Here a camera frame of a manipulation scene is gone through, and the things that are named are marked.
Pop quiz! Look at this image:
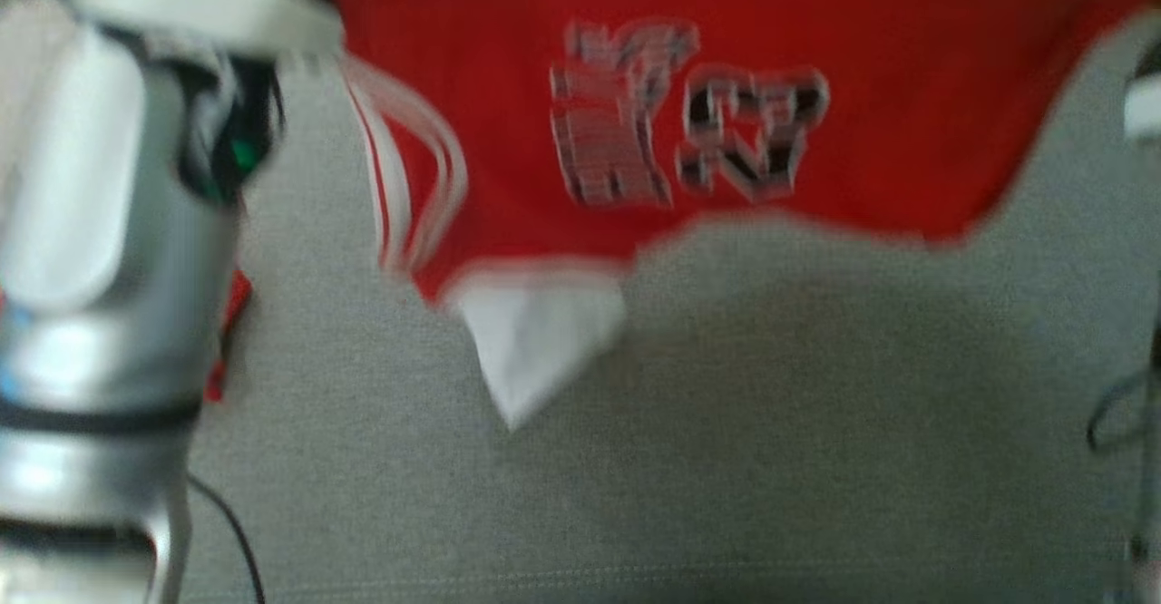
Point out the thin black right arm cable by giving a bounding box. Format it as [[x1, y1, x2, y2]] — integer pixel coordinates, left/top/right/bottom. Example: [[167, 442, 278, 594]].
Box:
[[1086, 368, 1161, 456]]

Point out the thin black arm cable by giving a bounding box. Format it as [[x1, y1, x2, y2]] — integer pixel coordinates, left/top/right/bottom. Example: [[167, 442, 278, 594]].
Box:
[[186, 472, 267, 604], [1086, 368, 1161, 456]]

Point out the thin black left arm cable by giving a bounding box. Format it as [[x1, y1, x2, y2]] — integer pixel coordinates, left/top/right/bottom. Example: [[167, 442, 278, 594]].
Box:
[[186, 472, 267, 604]]

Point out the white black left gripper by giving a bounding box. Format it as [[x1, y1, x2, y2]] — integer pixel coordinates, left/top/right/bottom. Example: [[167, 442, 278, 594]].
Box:
[[63, 0, 346, 202]]

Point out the large grey sofa chaise cushion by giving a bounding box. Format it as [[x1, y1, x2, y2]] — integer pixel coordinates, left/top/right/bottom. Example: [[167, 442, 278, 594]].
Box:
[[181, 5, 1161, 604]]

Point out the red jersey white striped trim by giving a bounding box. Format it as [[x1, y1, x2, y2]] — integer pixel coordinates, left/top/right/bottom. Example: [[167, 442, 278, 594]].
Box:
[[327, 0, 1161, 434]]

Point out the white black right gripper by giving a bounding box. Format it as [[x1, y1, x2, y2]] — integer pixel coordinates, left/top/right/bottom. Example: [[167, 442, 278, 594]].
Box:
[[1125, 37, 1161, 142]]

